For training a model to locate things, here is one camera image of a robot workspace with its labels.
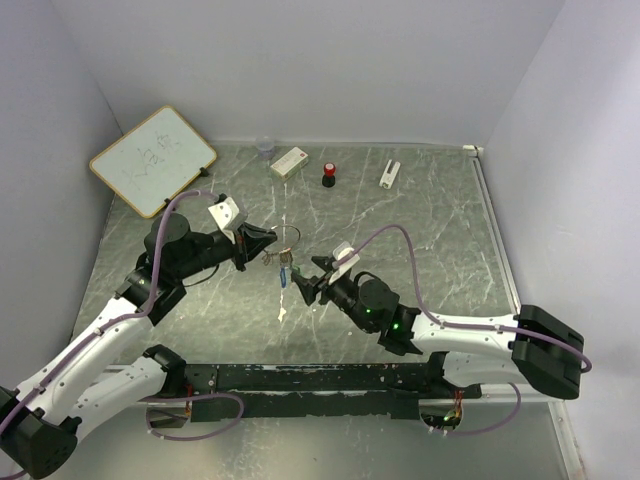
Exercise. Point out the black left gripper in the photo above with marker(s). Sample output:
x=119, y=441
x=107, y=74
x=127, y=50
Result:
x=250, y=246

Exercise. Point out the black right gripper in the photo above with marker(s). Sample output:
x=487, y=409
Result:
x=310, y=285

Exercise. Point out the silver metal keyring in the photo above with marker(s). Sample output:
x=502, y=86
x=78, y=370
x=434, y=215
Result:
x=288, y=236

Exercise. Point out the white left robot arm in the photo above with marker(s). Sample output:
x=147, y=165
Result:
x=47, y=415

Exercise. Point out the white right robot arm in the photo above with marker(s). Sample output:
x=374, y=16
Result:
x=530, y=347

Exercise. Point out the white staples box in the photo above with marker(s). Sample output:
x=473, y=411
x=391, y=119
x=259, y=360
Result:
x=289, y=164

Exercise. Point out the clear cup of paper clips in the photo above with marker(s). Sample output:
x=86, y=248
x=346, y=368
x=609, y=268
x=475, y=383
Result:
x=265, y=147

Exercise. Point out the red and black stamp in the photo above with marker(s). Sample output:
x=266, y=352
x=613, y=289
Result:
x=328, y=179

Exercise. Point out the white stapler remover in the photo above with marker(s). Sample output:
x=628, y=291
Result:
x=389, y=175

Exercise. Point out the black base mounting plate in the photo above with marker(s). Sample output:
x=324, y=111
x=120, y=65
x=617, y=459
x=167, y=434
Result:
x=396, y=390

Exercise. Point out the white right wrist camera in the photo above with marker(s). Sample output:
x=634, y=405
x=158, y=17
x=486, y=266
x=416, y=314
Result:
x=344, y=258

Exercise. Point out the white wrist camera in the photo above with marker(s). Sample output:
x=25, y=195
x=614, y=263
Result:
x=344, y=258
x=227, y=212

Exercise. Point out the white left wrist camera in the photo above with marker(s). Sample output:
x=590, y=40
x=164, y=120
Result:
x=227, y=212

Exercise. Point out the small whiteboard with wooden frame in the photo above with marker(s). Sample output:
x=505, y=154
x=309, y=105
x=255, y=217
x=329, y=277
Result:
x=156, y=160

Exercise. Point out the aluminium frame rail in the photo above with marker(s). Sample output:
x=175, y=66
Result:
x=500, y=250

